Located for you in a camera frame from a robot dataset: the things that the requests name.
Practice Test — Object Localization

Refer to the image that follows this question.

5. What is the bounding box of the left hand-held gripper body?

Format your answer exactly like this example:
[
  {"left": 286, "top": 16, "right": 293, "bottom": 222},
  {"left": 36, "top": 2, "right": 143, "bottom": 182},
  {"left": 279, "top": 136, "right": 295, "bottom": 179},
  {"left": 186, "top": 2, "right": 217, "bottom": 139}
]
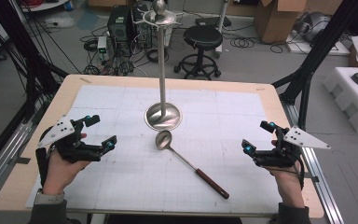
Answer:
[{"left": 37, "top": 115, "right": 103, "bottom": 163}]

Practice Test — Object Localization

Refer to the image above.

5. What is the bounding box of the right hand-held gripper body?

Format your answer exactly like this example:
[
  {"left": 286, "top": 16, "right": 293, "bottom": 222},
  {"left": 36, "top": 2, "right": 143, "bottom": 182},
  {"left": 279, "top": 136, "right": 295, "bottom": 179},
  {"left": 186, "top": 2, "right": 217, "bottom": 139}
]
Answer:
[{"left": 253, "top": 125, "right": 331, "bottom": 169}]

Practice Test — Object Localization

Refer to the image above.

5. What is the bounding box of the steel ladle with brown handle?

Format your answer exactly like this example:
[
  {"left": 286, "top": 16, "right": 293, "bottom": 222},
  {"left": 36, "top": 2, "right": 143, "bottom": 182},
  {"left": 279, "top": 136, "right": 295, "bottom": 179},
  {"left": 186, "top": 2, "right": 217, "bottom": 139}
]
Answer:
[{"left": 154, "top": 130, "right": 230, "bottom": 201}]

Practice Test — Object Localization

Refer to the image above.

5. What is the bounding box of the steel utensil stand rack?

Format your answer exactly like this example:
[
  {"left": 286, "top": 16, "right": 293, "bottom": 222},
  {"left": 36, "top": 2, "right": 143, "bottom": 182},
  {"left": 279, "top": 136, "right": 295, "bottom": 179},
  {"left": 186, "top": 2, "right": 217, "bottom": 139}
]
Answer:
[{"left": 134, "top": 0, "right": 185, "bottom": 132}]

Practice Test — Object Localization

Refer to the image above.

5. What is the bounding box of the person's left hand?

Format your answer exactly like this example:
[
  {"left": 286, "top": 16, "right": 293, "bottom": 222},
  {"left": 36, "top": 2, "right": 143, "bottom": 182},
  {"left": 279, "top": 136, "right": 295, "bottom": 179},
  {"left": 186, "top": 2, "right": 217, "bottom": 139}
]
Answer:
[{"left": 42, "top": 133, "right": 91, "bottom": 196}]

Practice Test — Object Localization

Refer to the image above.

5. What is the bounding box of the person's right hand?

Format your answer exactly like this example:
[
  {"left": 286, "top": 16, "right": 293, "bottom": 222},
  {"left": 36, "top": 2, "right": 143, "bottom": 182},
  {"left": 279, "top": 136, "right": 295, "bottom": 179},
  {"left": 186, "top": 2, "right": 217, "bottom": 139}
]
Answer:
[{"left": 262, "top": 139, "right": 306, "bottom": 209}]

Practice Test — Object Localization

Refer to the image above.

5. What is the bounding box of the white grid mat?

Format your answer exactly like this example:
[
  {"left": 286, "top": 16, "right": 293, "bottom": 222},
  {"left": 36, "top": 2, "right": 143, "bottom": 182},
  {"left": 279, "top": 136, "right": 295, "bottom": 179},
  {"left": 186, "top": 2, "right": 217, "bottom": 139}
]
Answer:
[{"left": 25, "top": 84, "right": 284, "bottom": 215}]

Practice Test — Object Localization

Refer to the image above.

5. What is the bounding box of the grey tape piece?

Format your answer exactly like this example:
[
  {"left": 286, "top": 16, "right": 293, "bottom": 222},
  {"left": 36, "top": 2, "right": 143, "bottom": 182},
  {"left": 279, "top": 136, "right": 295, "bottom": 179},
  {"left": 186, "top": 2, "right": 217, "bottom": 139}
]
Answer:
[{"left": 7, "top": 156, "right": 32, "bottom": 166}]

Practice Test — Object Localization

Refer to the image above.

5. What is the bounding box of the grey wrist band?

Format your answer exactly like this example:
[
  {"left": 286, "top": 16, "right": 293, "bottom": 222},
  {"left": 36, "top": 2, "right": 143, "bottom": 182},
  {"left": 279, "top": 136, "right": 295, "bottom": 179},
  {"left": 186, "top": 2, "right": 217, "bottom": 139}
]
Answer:
[{"left": 34, "top": 189, "right": 66, "bottom": 206}]

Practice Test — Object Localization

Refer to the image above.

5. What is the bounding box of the small white device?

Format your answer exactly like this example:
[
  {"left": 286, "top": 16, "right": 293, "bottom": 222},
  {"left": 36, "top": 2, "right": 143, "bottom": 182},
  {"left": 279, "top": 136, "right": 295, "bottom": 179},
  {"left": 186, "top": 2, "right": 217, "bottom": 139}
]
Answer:
[{"left": 96, "top": 35, "right": 108, "bottom": 54}]

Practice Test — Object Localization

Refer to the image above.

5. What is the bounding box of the white foam block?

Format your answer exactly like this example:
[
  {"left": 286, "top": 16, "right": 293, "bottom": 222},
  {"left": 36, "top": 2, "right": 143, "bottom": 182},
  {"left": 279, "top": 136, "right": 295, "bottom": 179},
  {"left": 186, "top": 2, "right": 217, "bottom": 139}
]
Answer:
[{"left": 322, "top": 66, "right": 358, "bottom": 134}]

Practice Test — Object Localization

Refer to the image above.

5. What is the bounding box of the black computer tower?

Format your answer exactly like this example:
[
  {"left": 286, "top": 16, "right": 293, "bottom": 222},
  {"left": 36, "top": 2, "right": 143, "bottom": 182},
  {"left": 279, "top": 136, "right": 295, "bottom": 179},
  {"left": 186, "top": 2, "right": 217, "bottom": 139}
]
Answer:
[{"left": 107, "top": 5, "right": 135, "bottom": 49}]

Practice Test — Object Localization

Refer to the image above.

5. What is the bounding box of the cardboard box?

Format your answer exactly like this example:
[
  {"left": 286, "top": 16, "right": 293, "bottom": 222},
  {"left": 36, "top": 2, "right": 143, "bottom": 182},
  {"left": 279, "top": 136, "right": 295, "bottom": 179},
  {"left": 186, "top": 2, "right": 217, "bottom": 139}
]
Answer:
[{"left": 254, "top": 0, "right": 310, "bottom": 45}]

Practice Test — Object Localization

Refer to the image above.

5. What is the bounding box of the white pole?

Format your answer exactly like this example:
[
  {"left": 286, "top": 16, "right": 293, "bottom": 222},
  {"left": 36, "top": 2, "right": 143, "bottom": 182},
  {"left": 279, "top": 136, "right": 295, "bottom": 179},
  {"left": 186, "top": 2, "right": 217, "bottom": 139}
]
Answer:
[{"left": 214, "top": 0, "right": 230, "bottom": 59}]

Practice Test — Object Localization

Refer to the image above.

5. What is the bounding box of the grey rounded appliance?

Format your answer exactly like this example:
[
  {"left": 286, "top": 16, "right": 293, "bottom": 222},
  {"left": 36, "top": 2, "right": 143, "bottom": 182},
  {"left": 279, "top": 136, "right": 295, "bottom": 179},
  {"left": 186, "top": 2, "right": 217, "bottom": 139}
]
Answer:
[{"left": 293, "top": 11, "right": 331, "bottom": 44}]

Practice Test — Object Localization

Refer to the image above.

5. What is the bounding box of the black round stool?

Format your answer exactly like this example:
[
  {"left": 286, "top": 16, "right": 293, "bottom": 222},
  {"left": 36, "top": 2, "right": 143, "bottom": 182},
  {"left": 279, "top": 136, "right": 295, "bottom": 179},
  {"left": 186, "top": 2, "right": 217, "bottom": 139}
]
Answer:
[{"left": 173, "top": 24, "right": 225, "bottom": 81}]

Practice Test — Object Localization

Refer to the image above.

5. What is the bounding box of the flat black box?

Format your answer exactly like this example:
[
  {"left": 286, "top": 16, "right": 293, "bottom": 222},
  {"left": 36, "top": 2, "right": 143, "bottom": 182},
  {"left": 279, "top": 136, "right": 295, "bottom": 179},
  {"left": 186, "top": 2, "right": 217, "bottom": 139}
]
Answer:
[{"left": 195, "top": 15, "right": 233, "bottom": 29}]

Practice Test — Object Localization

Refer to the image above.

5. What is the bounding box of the black strap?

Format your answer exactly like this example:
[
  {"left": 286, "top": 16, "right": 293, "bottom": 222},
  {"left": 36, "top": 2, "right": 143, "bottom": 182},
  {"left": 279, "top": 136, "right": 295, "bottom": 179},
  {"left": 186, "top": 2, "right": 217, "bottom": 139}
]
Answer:
[{"left": 34, "top": 147, "right": 49, "bottom": 189}]

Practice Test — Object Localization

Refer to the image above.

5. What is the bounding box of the aluminium rail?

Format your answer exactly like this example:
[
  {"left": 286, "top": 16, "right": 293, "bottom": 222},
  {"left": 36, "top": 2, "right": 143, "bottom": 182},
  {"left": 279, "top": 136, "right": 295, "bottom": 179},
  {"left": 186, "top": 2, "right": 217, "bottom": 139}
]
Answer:
[
  {"left": 0, "top": 102, "right": 43, "bottom": 204},
  {"left": 280, "top": 101, "right": 345, "bottom": 224}
]

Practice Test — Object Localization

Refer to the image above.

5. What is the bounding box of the black frame strut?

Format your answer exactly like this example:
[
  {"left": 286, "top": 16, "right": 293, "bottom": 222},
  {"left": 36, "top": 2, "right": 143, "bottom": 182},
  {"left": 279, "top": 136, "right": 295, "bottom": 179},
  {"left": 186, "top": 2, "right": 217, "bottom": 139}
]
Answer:
[
  {"left": 0, "top": 0, "right": 70, "bottom": 125},
  {"left": 271, "top": 0, "right": 358, "bottom": 135}
]

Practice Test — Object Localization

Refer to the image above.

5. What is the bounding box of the coiled black cable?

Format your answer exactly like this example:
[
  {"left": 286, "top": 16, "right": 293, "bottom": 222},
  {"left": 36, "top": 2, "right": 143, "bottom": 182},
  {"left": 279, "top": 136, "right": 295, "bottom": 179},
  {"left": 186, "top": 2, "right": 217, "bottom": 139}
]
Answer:
[{"left": 229, "top": 35, "right": 256, "bottom": 49}]

